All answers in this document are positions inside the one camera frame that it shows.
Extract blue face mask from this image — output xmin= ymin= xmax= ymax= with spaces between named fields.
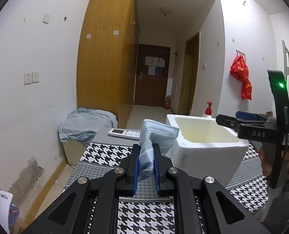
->
xmin=138 ymin=119 xmax=179 ymax=181

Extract person's right hand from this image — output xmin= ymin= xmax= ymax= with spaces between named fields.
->
xmin=257 ymin=147 xmax=289 ymax=184

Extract white pump bottle red cap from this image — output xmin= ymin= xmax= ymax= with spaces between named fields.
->
xmin=202 ymin=101 xmax=212 ymax=118

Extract white styrofoam box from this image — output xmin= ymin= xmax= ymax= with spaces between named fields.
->
xmin=166 ymin=114 xmax=248 ymax=187

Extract red hanging bags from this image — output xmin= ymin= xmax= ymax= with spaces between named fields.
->
xmin=230 ymin=53 xmax=252 ymax=100

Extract houndstooth table runner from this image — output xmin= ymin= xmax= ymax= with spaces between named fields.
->
xmin=68 ymin=145 xmax=267 ymax=233

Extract red fire extinguisher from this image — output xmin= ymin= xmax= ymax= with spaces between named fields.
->
xmin=165 ymin=96 xmax=171 ymax=110

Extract light blue cloth-covered stool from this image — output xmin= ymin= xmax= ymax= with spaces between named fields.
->
xmin=58 ymin=107 xmax=118 ymax=147

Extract white remote control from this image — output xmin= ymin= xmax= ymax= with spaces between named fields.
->
xmin=108 ymin=128 xmax=140 ymax=140

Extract dark brown entrance door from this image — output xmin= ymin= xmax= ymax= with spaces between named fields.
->
xmin=134 ymin=44 xmax=170 ymax=107

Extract ceiling lamp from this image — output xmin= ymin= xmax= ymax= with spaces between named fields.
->
xmin=159 ymin=6 xmax=173 ymax=16

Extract wooden wardrobe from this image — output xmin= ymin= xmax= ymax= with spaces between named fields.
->
xmin=76 ymin=0 xmax=138 ymax=127

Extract wall socket pair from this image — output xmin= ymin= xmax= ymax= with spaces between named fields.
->
xmin=24 ymin=72 xmax=39 ymax=85

